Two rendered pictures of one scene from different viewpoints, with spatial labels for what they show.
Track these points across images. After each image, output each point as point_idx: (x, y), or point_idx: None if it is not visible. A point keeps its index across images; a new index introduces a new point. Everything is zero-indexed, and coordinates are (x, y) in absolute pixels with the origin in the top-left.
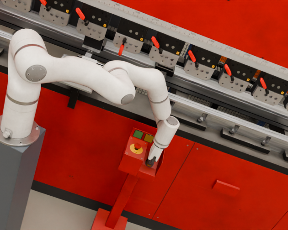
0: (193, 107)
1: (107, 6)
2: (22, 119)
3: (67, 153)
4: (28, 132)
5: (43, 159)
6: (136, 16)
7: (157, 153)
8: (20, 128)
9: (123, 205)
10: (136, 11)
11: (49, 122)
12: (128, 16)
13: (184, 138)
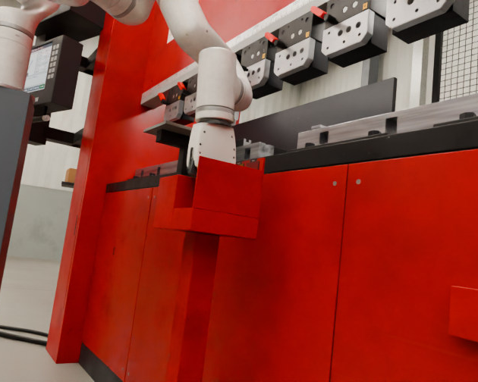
0: (363, 120)
1: (231, 48)
2: None
3: (174, 308)
4: None
5: (151, 336)
6: (256, 32)
7: (193, 136)
8: None
9: (175, 376)
10: (255, 25)
11: (161, 248)
12: (248, 40)
13: (323, 167)
